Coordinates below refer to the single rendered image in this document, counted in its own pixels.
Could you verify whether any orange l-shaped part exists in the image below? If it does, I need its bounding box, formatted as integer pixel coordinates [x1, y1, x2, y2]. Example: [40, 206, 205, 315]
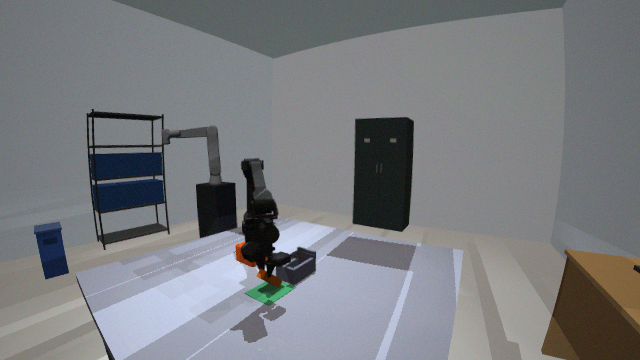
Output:
[257, 268, 283, 287]

